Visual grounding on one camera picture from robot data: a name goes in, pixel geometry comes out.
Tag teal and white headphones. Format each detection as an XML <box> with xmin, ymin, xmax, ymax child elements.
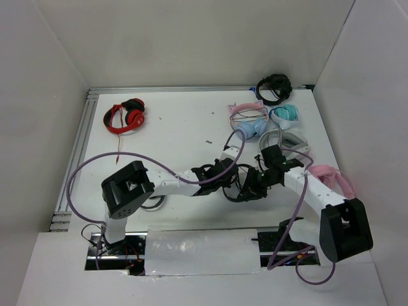
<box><xmin>269</xmin><ymin>104</ymin><xmax>300</xmax><ymax>130</ymax></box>

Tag white foil-covered panel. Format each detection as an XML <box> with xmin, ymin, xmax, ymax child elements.
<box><xmin>144</xmin><ymin>228</ymin><xmax>261</xmax><ymax>277</ymax></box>

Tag black headphones in corner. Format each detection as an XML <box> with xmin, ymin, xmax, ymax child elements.
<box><xmin>255</xmin><ymin>73</ymin><xmax>293</xmax><ymax>106</ymax></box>

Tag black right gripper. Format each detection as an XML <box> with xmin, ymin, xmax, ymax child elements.
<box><xmin>237</xmin><ymin>165</ymin><xmax>279</xmax><ymax>201</ymax></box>

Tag red and black headphones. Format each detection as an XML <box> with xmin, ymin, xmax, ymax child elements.
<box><xmin>103</xmin><ymin>98</ymin><xmax>145</xmax><ymax>152</ymax></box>

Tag grey headphones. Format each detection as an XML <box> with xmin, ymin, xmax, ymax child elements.
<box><xmin>258</xmin><ymin>127</ymin><xmax>310</xmax><ymax>159</ymax></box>

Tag black wired headphones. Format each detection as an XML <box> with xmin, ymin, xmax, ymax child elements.
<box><xmin>222</xmin><ymin>164</ymin><xmax>268</xmax><ymax>203</ymax></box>

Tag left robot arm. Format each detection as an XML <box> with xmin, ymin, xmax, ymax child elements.
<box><xmin>101</xmin><ymin>158</ymin><xmax>238</xmax><ymax>254</ymax></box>

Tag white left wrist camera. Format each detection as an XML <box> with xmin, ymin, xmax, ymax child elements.
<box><xmin>220</xmin><ymin>145</ymin><xmax>244</xmax><ymax>166</ymax></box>

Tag pink blue cat-ear headphones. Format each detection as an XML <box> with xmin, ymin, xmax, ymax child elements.
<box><xmin>228</xmin><ymin>100</ymin><xmax>269</xmax><ymax>140</ymax></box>

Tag black headphones with wrapped cord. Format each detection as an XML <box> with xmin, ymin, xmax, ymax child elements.
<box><xmin>140</xmin><ymin>196</ymin><xmax>166</xmax><ymax>210</ymax></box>

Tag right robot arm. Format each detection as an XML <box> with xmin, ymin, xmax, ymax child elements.
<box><xmin>249</xmin><ymin>145</ymin><xmax>374</xmax><ymax>263</ymax></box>

